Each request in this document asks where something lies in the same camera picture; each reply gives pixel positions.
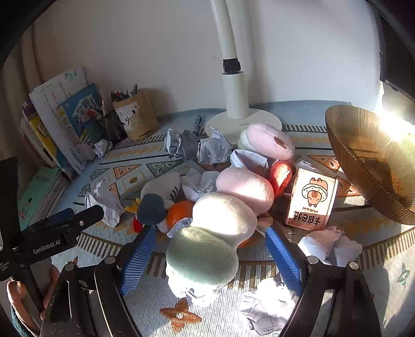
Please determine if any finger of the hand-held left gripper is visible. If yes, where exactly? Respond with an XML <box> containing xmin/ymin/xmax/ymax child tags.
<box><xmin>66</xmin><ymin>204</ymin><xmax>105</xmax><ymax>239</ymax></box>
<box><xmin>24</xmin><ymin>208</ymin><xmax>76</xmax><ymax>233</ymax></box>

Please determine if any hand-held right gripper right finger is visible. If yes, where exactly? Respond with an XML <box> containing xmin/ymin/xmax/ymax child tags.
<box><xmin>265</xmin><ymin>226</ymin><xmax>383</xmax><ymax>337</ymax></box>

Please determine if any white desk lamp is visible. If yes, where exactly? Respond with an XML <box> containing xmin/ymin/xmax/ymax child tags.
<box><xmin>205</xmin><ymin>0</ymin><xmax>282</xmax><ymax>146</ymax></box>

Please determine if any orange fruit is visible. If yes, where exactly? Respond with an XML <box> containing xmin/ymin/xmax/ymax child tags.
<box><xmin>166</xmin><ymin>200</ymin><xmax>195</xmax><ymax>229</ymax></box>

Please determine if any white paper ball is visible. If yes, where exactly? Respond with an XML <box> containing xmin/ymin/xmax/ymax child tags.
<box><xmin>93</xmin><ymin>139</ymin><xmax>113</xmax><ymax>158</ymax></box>
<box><xmin>239</xmin><ymin>277</ymin><xmax>299</xmax><ymax>336</ymax></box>
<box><xmin>230</xmin><ymin>149</ymin><xmax>269</xmax><ymax>177</ymax></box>
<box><xmin>181</xmin><ymin>170</ymin><xmax>221</xmax><ymax>203</ymax></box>
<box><xmin>85</xmin><ymin>181</ymin><xmax>126</xmax><ymax>227</ymax></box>
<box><xmin>164</xmin><ymin>129</ymin><xmax>200</xmax><ymax>161</ymax></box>
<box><xmin>197</xmin><ymin>127</ymin><xmax>234</xmax><ymax>166</ymax></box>
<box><xmin>298</xmin><ymin>225</ymin><xmax>363</xmax><ymax>268</ymax></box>

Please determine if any person's left hand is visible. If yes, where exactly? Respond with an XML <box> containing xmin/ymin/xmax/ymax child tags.
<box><xmin>6</xmin><ymin>264</ymin><xmax>62</xmax><ymax>329</ymax></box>

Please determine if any round pink white plush toy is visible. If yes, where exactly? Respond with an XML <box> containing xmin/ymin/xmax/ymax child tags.
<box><xmin>238</xmin><ymin>123</ymin><xmax>296</xmax><ymax>161</ymax></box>

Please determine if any white duck plush toy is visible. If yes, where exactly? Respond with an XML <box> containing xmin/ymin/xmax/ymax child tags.
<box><xmin>125</xmin><ymin>171</ymin><xmax>195</xmax><ymax>234</ymax></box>

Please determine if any black mesh pen holder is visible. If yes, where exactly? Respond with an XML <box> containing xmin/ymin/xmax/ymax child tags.
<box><xmin>97</xmin><ymin>110</ymin><xmax>128</xmax><ymax>145</ymax></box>

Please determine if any bundle of coloured pencils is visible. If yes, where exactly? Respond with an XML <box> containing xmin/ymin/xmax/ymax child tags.
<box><xmin>86</xmin><ymin>100</ymin><xmax>111</xmax><ymax>121</ymax></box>

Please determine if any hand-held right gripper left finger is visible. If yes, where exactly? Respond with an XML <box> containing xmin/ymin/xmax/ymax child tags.
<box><xmin>39</xmin><ymin>225</ymin><xmax>158</xmax><ymax>337</ymax></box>

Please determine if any brown wicker bowl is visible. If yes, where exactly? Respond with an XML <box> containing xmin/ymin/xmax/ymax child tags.
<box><xmin>325</xmin><ymin>104</ymin><xmax>415</xmax><ymax>226</ymax></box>

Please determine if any black wall television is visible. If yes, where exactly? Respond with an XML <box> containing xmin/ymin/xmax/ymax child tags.
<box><xmin>378</xmin><ymin>6</ymin><xmax>415</xmax><ymax>101</ymax></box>

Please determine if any blue illustrated book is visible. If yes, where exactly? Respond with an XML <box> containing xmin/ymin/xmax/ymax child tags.
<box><xmin>59</xmin><ymin>83</ymin><xmax>107</xmax><ymax>153</ymax></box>

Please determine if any bundle of pens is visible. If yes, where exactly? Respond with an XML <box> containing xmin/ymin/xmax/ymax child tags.
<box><xmin>110</xmin><ymin>83</ymin><xmax>141</xmax><ymax>102</ymax></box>

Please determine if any yellow book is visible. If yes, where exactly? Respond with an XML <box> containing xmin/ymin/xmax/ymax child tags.
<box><xmin>27</xmin><ymin>113</ymin><xmax>70</xmax><ymax>175</ymax></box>

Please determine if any kraft paper pen holder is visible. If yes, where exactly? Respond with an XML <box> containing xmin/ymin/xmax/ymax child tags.
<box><xmin>112</xmin><ymin>88</ymin><xmax>159</xmax><ymax>141</ymax></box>

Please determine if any pink white green plush toy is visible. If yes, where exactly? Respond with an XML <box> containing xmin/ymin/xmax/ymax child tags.
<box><xmin>165</xmin><ymin>167</ymin><xmax>276</xmax><ymax>307</ymax></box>

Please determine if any person's left forearm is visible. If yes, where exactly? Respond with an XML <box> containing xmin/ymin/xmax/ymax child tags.
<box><xmin>10</xmin><ymin>306</ymin><xmax>33</xmax><ymax>337</ymax></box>

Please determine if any leaning books stack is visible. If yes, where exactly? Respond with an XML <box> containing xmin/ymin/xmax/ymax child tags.
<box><xmin>29</xmin><ymin>67</ymin><xmax>89</xmax><ymax>172</ymax></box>

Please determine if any patterned table mat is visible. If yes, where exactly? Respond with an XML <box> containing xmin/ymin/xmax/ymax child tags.
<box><xmin>19</xmin><ymin>102</ymin><xmax>415</xmax><ymax>337</ymax></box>

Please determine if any red shiny object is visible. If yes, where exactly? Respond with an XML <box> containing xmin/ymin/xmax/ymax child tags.
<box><xmin>267</xmin><ymin>160</ymin><xmax>295</xmax><ymax>198</ymax></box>

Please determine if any teal book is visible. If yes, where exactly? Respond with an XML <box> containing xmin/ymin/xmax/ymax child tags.
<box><xmin>18</xmin><ymin>167</ymin><xmax>68</xmax><ymax>227</ymax></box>

